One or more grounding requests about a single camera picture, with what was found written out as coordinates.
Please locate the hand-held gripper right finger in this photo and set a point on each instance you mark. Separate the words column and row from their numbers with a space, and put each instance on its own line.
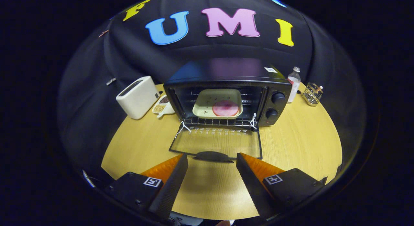
column 250, row 184

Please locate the pink round meat slice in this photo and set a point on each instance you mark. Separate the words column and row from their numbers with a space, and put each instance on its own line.
column 225, row 108

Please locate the black toaster oven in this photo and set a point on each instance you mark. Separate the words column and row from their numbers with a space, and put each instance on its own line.
column 226, row 70

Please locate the silver cloth clip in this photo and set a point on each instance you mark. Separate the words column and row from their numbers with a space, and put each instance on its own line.
column 111, row 81

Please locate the white divided dish with beans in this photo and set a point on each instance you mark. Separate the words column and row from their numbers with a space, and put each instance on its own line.
column 162, row 107

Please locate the white bread toaster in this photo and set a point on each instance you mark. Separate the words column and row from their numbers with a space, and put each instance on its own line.
column 137, row 98

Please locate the cream square plate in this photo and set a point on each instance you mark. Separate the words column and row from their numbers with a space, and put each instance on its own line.
column 207, row 101

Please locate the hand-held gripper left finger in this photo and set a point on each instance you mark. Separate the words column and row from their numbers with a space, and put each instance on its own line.
column 173, row 187

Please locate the clear bottle with red label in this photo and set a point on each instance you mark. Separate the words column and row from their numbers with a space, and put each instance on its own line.
column 293, row 85

